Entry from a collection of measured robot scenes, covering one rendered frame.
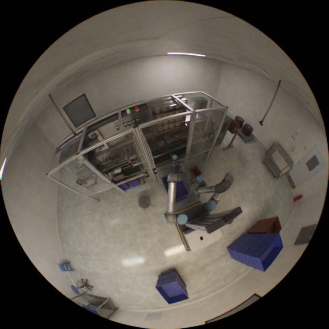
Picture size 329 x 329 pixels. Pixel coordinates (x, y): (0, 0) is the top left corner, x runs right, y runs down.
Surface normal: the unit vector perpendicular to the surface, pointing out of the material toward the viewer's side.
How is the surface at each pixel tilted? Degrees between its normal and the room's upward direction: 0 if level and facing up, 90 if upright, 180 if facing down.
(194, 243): 0
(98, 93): 90
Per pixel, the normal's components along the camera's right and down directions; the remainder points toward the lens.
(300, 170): -0.93, 0.35
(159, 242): -0.07, -0.51
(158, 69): 0.37, 0.78
